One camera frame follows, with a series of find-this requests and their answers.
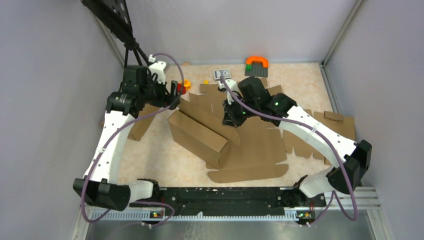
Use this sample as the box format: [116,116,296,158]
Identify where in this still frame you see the black tripod stand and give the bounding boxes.
[81,0,149,66]

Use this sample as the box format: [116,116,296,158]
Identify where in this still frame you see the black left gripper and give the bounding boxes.
[139,74,180,110]

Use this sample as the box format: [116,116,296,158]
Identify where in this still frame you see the folded brown cardboard box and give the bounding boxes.
[100,104,160,143]

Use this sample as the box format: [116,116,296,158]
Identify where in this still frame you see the aluminium frame rail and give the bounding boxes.
[71,187,394,240]

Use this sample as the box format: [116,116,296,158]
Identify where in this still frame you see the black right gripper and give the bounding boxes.
[222,94,258,129]

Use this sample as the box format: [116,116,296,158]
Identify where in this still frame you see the small red toy piece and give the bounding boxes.
[177,79,192,95]

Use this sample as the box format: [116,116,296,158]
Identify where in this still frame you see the flat cardboard blank at right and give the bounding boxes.
[278,106,356,168]

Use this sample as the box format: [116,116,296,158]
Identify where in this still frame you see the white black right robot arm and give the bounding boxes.
[218,76,372,206]

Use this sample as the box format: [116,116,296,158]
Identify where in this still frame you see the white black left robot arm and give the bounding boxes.
[72,61,180,211]

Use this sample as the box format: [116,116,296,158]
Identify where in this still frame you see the large cardboard box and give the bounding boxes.
[167,84,289,184]

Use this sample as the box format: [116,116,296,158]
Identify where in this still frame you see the orange green grey toy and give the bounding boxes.
[244,56,270,78]

